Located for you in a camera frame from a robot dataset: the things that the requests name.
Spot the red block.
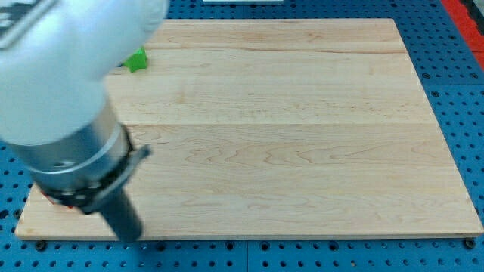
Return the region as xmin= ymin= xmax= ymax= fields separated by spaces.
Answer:
xmin=41 ymin=191 xmax=73 ymax=209

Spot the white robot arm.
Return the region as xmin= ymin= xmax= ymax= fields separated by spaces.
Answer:
xmin=1 ymin=0 xmax=170 ymax=243

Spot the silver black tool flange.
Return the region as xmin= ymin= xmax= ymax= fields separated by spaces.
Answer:
xmin=8 ymin=101 xmax=150 ymax=214

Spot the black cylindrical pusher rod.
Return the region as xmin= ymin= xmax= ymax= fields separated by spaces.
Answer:
xmin=98 ymin=190 xmax=143 ymax=243

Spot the light wooden board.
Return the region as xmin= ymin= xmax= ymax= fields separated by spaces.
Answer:
xmin=14 ymin=17 xmax=484 ymax=242

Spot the green block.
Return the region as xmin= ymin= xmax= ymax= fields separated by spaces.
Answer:
xmin=122 ymin=47 xmax=148 ymax=73

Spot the red strip at edge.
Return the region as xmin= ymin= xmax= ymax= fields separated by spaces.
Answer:
xmin=441 ymin=0 xmax=483 ymax=68

